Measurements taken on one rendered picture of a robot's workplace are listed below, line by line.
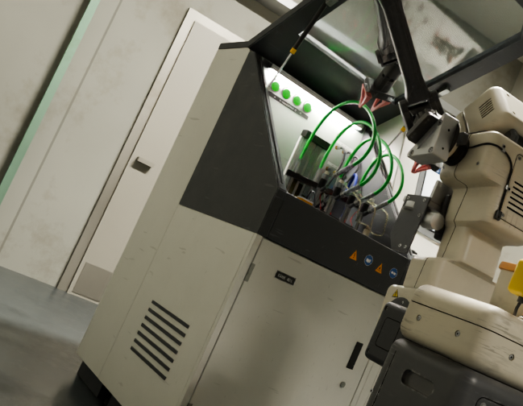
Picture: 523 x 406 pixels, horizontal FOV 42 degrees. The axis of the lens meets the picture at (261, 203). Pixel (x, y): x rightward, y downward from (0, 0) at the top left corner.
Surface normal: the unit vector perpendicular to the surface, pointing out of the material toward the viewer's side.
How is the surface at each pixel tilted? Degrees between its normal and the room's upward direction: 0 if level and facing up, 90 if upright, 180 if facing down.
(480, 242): 82
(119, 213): 90
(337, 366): 90
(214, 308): 90
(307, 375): 90
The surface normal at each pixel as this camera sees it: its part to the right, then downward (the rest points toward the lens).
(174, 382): -0.74, -0.39
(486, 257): 0.45, -0.04
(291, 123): 0.53, 0.16
